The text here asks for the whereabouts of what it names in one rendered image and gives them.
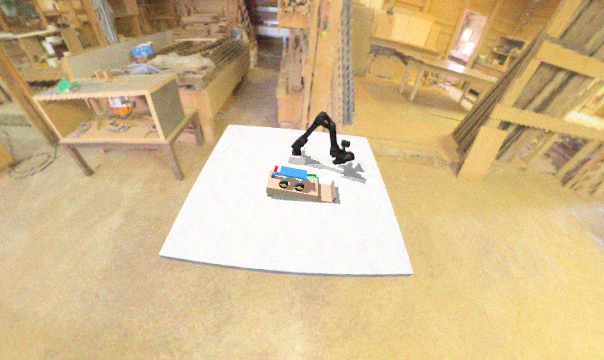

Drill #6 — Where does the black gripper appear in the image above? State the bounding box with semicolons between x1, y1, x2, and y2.
340;140;351;152

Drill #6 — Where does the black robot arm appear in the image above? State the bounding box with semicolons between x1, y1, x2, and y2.
291;111;355;165

